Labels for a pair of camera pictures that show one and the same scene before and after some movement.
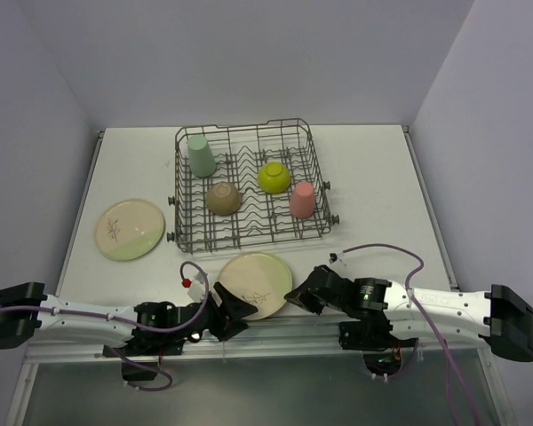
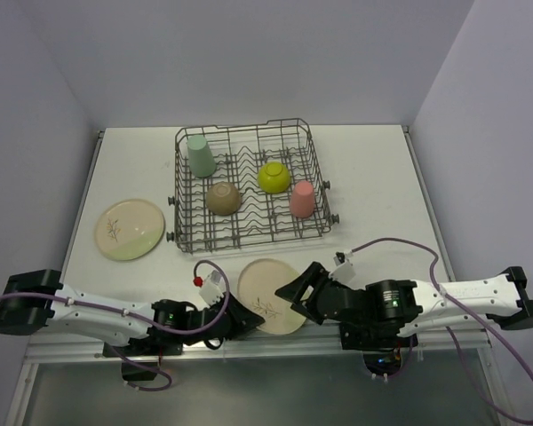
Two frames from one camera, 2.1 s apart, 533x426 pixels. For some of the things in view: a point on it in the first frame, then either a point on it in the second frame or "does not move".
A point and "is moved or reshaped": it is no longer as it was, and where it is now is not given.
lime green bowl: (274, 177) does not move
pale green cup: (202, 158) does not move
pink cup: (302, 200) does not move
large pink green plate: (260, 280) is moved or reshaped
